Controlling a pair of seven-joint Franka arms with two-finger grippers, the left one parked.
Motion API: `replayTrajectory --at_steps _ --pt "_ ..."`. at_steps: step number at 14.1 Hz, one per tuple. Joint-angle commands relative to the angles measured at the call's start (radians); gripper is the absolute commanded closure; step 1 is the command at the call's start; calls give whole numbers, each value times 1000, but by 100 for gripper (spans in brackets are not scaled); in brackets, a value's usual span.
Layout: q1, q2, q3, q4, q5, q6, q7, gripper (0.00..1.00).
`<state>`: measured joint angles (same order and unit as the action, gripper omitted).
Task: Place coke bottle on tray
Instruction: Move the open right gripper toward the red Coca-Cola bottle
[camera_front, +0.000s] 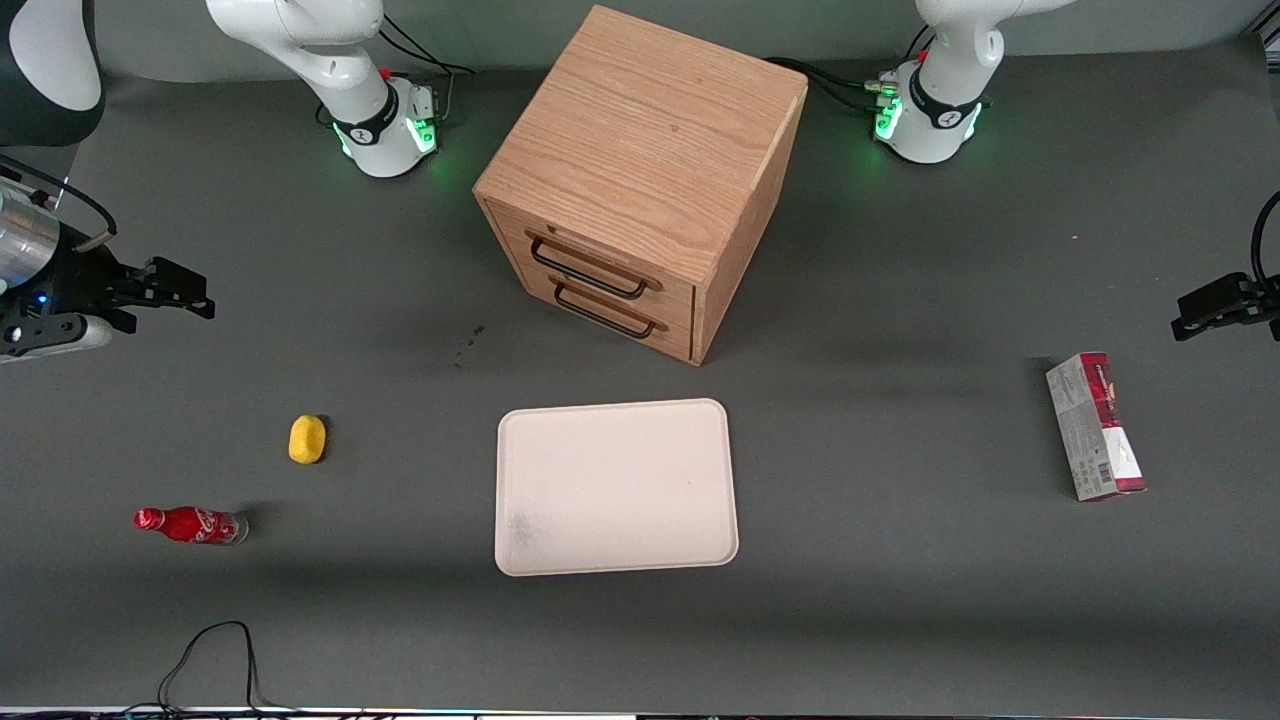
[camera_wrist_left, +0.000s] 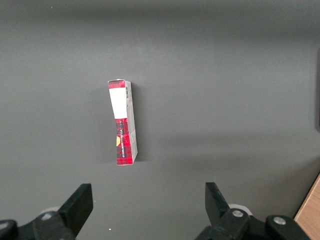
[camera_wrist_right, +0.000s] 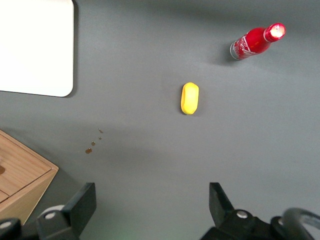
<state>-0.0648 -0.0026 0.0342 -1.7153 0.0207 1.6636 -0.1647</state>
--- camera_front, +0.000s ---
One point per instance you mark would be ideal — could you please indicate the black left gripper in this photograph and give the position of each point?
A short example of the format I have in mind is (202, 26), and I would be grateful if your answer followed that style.
(1238, 298)

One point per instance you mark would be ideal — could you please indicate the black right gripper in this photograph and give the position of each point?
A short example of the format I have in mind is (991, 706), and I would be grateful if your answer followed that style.
(82, 282)

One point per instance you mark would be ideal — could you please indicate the red coke bottle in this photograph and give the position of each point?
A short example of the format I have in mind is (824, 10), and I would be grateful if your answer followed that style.
(190, 524)

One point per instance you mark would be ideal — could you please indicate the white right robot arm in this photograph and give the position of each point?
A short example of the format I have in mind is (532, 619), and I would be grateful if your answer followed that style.
(370, 120)

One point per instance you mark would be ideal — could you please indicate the beige rectangular tray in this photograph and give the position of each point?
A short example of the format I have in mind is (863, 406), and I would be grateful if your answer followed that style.
(615, 490)

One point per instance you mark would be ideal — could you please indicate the red and grey carton box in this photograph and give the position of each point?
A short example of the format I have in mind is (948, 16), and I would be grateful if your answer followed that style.
(1095, 430)

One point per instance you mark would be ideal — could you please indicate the yellow lemon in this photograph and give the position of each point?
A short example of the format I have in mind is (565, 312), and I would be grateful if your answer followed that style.
(307, 440)

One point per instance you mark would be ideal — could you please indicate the wooden drawer front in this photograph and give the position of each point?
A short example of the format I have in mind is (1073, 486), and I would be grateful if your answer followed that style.
(600, 255)
(640, 335)

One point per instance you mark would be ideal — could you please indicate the wooden drawer cabinet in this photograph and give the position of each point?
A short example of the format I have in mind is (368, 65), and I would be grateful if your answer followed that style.
(640, 130)

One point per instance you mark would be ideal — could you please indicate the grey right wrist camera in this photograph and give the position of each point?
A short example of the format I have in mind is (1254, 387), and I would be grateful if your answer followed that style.
(60, 338)

